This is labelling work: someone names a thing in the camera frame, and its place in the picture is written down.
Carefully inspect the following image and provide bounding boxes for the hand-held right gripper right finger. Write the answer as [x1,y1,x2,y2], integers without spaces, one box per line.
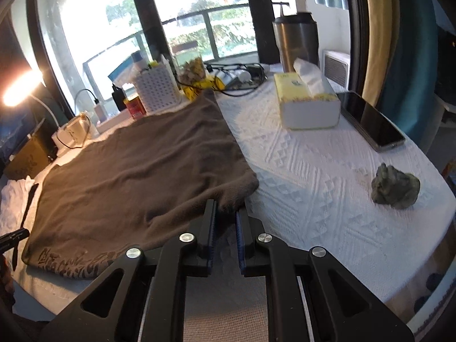
[235,209,416,342]

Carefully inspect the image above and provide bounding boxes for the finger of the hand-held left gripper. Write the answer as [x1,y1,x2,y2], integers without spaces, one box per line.
[0,229,30,254]

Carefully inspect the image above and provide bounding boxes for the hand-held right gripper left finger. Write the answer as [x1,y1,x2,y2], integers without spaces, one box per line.
[38,199,219,342]

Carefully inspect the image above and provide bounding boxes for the brown t-shirt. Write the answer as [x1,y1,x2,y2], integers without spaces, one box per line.
[21,89,259,280]

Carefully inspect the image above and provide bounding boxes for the white garment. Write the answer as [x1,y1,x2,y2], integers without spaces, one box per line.
[0,176,47,243]

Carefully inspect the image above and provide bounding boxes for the cardboard box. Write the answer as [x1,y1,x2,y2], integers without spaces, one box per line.
[3,133,50,179]

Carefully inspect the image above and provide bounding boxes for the tablet screen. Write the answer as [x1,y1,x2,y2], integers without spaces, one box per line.
[0,114,38,164]

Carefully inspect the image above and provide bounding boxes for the red can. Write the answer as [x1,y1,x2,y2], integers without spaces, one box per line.
[124,96,146,120]

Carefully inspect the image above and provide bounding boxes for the yellow packets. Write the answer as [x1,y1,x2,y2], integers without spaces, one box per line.
[182,76,225,101]

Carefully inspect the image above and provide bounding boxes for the white power strip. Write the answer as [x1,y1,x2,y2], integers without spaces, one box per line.
[94,112,132,132]

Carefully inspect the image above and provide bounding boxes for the white desk lamp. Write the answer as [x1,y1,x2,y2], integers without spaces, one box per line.
[2,69,61,129]

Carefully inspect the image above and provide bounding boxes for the yellow tissue pack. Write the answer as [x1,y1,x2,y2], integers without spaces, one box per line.
[274,58,341,130]

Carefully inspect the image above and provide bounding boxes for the white plastic basket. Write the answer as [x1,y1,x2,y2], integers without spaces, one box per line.
[133,60,182,115]

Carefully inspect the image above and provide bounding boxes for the white power adapter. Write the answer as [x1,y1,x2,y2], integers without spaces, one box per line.
[217,69,252,86]

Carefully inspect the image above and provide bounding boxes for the black charger plug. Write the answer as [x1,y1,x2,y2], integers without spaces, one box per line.
[111,84,126,111]

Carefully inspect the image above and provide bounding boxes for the glass jar with white lid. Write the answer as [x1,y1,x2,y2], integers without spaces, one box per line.
[172,41,207,86]

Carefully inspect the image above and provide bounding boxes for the grey-green crumpled lump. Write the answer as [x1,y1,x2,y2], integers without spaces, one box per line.
[371,163,421,209]

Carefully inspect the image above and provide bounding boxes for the blue and white packet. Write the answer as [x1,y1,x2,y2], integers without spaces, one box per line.
[108,62,138,86]

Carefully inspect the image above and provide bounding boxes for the black smartphone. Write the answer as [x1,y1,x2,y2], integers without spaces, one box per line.
[337,91,406,153]

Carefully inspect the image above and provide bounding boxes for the blue bottle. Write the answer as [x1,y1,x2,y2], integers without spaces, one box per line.
[131,52,148,74]

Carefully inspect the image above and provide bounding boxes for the white grilled appliance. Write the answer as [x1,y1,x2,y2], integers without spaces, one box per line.
[322,50,351,89]

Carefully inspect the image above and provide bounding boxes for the steel tumbler with black lid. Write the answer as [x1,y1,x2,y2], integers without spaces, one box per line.
[272,12,319,74]

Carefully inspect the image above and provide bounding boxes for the balcony railing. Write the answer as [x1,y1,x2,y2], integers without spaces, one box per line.
[83,3,257,93]

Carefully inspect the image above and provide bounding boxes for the yellow curtain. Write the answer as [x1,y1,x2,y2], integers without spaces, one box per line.
[360,0,401,107]

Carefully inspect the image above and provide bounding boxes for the teal curtain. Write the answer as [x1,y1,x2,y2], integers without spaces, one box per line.
[378,0,446,143]

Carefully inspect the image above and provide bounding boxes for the black strap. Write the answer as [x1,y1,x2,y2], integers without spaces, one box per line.
[12,183,39,268]

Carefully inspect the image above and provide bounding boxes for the tangled black cables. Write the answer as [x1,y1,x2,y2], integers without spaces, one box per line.
[174,62,268,97]

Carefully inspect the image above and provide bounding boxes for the black charger cable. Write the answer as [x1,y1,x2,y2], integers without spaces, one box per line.
[74,88,101,115]

